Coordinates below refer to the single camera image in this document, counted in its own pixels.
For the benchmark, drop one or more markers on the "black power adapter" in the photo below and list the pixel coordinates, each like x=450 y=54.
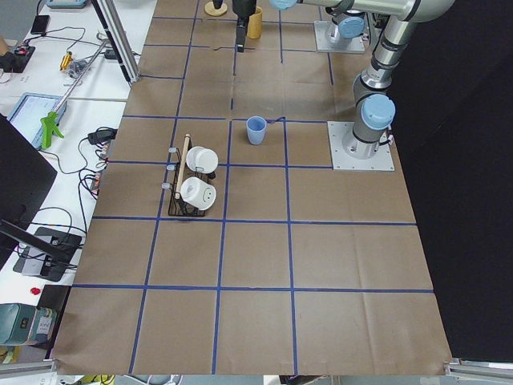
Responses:
x=102 y=135

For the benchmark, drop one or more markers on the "light blue plastic cup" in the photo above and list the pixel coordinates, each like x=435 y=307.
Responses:
x=256 y=128

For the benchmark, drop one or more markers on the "black smartphone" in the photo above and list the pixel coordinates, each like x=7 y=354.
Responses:
x=40 y=24

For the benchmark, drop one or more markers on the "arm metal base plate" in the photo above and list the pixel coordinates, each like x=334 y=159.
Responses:
x=329 y=39
x=350 y=154

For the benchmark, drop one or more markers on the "white plain mug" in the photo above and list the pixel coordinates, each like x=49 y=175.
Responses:
x=203 y=160

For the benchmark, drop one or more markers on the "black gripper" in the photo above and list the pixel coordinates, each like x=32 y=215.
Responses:
x=241 y=7

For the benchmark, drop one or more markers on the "white smiley mug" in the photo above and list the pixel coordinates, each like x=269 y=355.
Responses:
x=198 y=193

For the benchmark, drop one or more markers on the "blue framed tablet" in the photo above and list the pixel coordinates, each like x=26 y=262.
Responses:
x=28 y=111

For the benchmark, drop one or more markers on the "bamboo cylinder holder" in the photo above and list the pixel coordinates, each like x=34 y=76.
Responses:
x=254 y=28

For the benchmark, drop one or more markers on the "aluminium frame post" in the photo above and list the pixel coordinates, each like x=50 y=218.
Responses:
x=111 y=23

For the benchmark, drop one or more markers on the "brown paper table cover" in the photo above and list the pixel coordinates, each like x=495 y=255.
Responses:
x=295 y=269

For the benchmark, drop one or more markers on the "round wooden stand base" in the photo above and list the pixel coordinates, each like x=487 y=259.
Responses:
x=215 y=8

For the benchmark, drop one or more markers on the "black wire mug rack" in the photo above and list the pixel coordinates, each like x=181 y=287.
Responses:
x=191 y=172

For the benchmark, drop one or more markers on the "green handled reacher grabber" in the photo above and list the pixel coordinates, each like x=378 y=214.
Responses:
x=49 y=125

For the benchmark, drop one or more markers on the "green box device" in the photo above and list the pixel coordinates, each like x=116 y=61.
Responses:
x=23 y=324

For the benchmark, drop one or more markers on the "black monitor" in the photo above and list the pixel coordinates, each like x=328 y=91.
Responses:
x=26 y=177

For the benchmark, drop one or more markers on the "wooden rack handle rod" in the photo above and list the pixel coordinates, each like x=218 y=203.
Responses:
x=179 y=180

